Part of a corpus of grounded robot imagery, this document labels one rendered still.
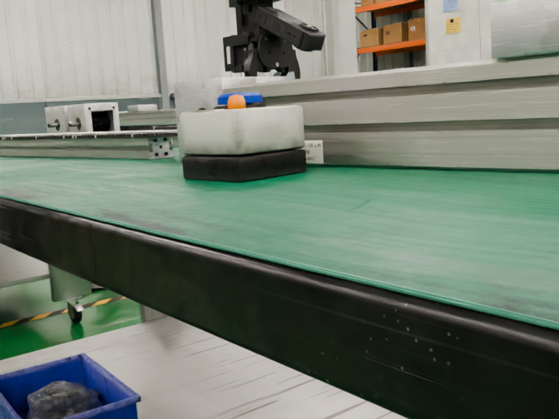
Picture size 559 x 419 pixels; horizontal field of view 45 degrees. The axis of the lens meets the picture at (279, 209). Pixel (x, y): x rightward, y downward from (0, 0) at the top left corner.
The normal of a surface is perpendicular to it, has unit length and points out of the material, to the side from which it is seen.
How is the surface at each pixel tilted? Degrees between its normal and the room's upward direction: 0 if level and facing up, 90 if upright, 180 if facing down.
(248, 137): 90
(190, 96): 90
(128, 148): 90
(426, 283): 0
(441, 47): 90
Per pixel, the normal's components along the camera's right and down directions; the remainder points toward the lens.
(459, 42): -0.79, 0.14
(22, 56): 0.61, 0.08
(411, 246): -0.06, -0.99
